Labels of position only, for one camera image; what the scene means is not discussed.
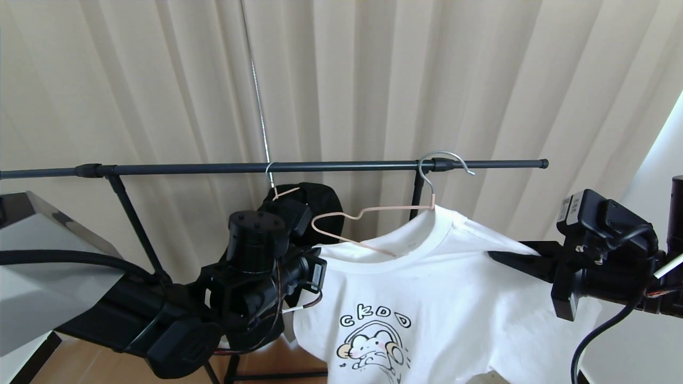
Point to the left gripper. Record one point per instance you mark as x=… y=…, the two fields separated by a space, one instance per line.
x=283 y=288

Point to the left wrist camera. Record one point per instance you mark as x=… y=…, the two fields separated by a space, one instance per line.
x=293 y=216

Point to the beige curtain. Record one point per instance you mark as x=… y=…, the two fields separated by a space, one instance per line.
x=133 y=80

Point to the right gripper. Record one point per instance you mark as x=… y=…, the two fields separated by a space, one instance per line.
x=613 y=282

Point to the pink clothes hanger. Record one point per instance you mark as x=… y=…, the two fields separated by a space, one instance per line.
x=285 y=192
x=373 y=209

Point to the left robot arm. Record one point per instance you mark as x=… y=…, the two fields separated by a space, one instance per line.
x=160 y=330

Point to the black shorts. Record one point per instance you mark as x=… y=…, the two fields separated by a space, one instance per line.
x=325 y=200

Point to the white garment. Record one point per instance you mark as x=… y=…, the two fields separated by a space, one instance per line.
x=459 y=288

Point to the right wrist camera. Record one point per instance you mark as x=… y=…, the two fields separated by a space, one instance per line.
x=597 y=218

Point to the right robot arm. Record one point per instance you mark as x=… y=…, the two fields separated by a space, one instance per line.
x=677 y=213

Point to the black clothes rack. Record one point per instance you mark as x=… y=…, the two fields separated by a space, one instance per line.
x=213 y=168

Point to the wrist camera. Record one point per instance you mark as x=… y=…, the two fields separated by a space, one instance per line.
x=293 y=216
x=597 y=218

